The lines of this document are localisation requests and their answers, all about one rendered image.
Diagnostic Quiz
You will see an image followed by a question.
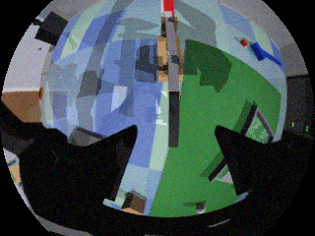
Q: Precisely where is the green flat mat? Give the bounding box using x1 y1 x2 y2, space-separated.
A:
150 39 282 217

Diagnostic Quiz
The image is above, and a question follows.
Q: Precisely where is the small red cube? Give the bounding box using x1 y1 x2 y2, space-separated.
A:
240 39 247 46

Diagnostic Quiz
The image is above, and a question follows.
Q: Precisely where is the white golf ball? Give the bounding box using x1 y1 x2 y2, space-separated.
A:
196 205 206 213

